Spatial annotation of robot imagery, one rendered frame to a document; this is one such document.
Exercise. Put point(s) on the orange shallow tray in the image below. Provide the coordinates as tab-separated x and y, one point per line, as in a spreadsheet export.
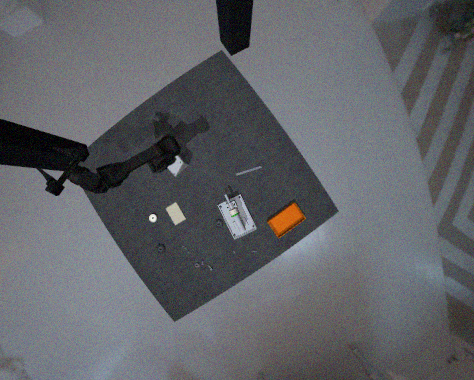
286	220

